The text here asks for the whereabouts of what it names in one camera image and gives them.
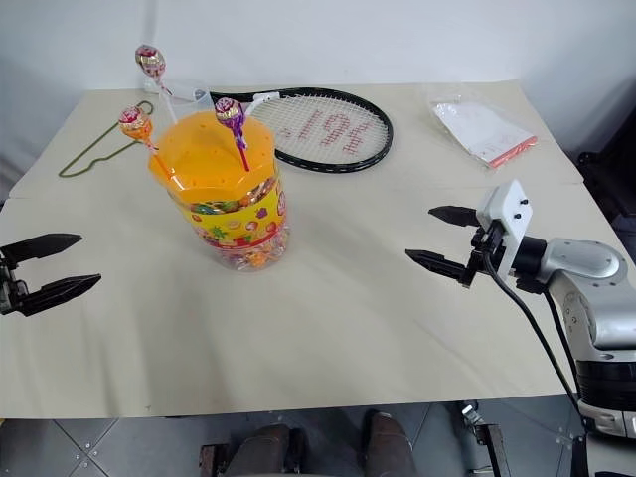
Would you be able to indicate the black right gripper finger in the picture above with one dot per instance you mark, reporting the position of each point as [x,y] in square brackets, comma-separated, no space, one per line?
[457,216]
[442,263]

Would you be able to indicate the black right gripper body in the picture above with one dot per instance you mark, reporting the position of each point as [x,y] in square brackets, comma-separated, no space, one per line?
[484,248]

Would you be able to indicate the red white wrapped lollipop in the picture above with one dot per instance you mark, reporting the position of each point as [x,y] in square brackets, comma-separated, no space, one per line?
[149,59]

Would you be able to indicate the dark brown rounded shape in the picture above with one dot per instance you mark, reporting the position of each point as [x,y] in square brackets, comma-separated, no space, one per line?
[266,449]
[390,442]

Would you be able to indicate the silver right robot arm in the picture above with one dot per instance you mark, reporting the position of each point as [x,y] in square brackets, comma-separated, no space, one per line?
[586,258]

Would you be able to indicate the metal table frame leg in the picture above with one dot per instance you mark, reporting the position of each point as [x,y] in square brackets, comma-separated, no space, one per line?
[489,442]

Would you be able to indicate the clear plastic bag with papers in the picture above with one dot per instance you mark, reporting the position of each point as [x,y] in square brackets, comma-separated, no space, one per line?
[477,126]

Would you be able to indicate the black equipment beside table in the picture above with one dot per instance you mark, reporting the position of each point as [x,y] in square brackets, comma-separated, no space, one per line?
[608,189]

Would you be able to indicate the clear lollipop jar yellow label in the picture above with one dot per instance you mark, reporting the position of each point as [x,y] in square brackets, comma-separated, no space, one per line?
[233,218]

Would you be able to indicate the purple wrapped lollipop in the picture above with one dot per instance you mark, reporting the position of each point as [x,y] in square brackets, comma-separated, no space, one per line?
[229,114]

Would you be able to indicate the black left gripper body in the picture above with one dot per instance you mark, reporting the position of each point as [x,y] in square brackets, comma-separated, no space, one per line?
[10,290]

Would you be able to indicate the orange perforated jar lid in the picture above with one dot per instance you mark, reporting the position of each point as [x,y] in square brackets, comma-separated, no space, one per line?
[208,149]

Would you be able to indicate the black tennis racket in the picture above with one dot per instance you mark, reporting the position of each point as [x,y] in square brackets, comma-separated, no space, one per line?
[270,94]

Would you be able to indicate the orange wrapped lollipop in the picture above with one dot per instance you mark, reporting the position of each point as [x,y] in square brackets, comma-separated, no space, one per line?
[134,122]

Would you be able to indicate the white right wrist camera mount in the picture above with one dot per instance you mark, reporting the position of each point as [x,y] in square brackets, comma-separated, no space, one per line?
[507,204]

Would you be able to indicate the rusty metal bracket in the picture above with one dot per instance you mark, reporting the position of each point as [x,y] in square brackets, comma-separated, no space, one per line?
[214,459]

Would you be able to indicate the clear plastic measuring cup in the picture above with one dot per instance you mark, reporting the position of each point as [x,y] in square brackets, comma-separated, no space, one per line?
[186,92]

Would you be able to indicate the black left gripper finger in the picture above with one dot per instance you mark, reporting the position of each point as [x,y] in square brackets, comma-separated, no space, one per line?
[59,293]
[45,246]

